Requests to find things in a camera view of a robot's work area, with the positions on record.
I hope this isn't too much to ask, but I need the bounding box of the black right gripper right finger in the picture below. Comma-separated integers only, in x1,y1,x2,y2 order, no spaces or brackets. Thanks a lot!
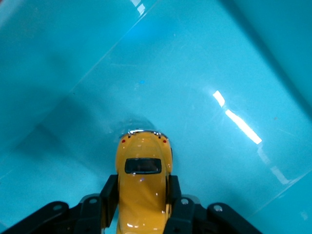
164,175,263,234

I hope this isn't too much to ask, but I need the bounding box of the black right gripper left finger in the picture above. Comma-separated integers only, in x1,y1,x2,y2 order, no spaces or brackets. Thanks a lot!
0,175,119,234

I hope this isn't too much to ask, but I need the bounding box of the yellow beetle toy car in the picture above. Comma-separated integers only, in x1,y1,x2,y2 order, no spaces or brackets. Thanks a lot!
114,130,174,234

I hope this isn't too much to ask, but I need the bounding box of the cyan plastic bin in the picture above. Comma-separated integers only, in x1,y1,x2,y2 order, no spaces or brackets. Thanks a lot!
0,0,312,234

